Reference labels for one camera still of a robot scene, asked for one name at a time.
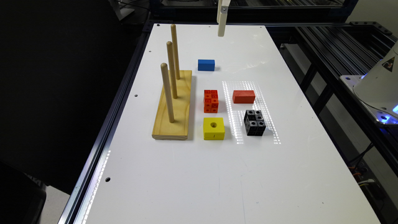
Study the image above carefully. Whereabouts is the wooden peg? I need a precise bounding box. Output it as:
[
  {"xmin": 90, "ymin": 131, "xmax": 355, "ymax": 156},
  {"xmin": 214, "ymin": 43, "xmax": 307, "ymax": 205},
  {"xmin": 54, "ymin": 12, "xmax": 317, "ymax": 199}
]
[
  {"xmin": 167, "ymin": 41, "xmax": 178, "ymax": 99},
  {"xmin": 160, "ymin": 63, "xmax": 175, "ymax": 123},
  {"xmin": 170, "ymin": 24, "xmax": 180, "ymax": 80}
]

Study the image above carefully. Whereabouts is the yellow block with hole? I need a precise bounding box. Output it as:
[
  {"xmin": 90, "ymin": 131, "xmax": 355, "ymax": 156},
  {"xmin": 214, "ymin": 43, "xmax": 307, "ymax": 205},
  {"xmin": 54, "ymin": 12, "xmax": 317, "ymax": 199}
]
[{"xmin": 203, "ymin": 118, "xmax": 225, "ymax": 140}]

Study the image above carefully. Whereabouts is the red wooden block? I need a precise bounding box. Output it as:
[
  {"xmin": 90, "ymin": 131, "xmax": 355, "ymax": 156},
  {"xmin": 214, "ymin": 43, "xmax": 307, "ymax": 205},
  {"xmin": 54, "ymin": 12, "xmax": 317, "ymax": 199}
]
[{"xmin": 233, "ymin": 90, "xmax": 256, "ymax": 104}]

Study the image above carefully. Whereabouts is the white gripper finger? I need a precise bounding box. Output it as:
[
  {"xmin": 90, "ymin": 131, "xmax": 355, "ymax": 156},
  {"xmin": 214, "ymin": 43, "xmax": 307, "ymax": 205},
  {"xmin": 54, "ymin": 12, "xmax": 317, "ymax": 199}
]
[{"xmin": 217, "ymin": 0, "xmax": 231, "ymax": 37}]

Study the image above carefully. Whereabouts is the narrow blue block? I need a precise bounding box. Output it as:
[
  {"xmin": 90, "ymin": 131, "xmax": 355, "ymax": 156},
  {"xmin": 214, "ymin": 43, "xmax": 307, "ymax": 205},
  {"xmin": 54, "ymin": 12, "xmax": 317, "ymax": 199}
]
[{"xmin": 198, "ymin": 59, "xmax": 215, "ymax": 72}]

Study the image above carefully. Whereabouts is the black aluminium table frame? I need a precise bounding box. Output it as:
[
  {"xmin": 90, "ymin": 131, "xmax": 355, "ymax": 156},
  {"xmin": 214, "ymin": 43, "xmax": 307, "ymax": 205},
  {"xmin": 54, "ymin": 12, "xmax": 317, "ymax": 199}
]
[{"xmin": 60, "ymin": 0, "xmax": 397, "ymax": 223}]

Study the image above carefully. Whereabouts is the wooden peg base board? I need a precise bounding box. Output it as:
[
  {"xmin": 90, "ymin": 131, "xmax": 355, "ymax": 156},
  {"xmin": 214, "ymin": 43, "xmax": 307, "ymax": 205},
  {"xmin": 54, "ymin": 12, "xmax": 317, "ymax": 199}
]
[{"xmin": 152, "ymin": 70, "xmax": 192, "ymax": 140}]

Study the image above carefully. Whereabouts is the rear wooden peg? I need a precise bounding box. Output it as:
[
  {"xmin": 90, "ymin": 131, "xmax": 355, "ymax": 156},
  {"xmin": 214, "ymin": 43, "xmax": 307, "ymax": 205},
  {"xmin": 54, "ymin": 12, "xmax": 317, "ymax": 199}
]
[{"xmin": 170, "ymin": 24, "xmax": 180, "ymax": 80}]

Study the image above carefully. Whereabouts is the middle wooden peg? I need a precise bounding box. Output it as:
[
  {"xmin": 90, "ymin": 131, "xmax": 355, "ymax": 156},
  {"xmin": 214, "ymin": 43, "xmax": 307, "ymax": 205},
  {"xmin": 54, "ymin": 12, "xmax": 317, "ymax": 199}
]
[{"xmin": 167, "ymin": 41, "xmax": 178, "ymax": 99}]

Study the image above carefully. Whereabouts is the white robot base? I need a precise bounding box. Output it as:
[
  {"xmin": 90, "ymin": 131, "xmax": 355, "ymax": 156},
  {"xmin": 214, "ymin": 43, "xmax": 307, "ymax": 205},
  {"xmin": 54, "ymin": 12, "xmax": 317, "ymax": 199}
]
[{"xmin": 340, "ymin": 44, "xmax": 397, "ymax": 127}]

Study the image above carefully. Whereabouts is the red interlocking cube block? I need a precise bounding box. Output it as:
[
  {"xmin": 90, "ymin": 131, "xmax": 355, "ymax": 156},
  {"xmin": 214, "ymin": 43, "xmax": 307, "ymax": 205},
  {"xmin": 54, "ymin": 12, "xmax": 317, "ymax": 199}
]
[{"xmin": 203, "ymin": 90, "xmax": 219, "ymax": 113}]

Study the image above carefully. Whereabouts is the black interlocking cube block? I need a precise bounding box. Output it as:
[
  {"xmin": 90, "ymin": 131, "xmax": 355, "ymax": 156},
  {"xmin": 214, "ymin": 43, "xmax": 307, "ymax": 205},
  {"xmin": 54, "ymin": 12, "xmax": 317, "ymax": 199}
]
[{"xmin": 244, "ymin": 110, "xmax": 266, "ymax": 136}]

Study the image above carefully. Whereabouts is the front wooden peg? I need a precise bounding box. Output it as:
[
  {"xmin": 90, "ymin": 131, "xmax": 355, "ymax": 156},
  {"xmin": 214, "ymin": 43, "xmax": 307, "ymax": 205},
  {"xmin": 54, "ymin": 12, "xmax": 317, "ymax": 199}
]
[{"xmin": 160, "ymin": 63, "xmax": 175, "ymax": 123}]

